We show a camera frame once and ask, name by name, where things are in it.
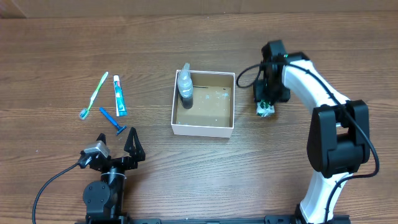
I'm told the blue disposable razor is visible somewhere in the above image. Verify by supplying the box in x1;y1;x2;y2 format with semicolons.
99;107;127;136

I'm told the green soap bar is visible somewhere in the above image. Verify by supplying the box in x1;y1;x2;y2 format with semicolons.
256;100;275;118

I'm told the green white toothbrush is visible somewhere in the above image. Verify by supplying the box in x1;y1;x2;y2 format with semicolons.
79;72;109;120

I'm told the teal toothpaste tube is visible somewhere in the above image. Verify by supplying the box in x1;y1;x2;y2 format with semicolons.
113;75;127;117

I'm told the foaming soap pump bottle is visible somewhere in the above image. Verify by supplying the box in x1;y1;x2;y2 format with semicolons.
177;63;193;109

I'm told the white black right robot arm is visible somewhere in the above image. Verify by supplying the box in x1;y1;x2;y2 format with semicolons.
253;40;371;223

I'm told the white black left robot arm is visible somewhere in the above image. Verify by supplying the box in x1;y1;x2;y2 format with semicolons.
78;128;146;223

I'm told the white cardboard box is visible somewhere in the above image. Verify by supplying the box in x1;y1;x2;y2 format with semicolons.
170;70;235;138

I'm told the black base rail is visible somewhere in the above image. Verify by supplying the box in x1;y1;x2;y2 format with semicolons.
74;214;352;224

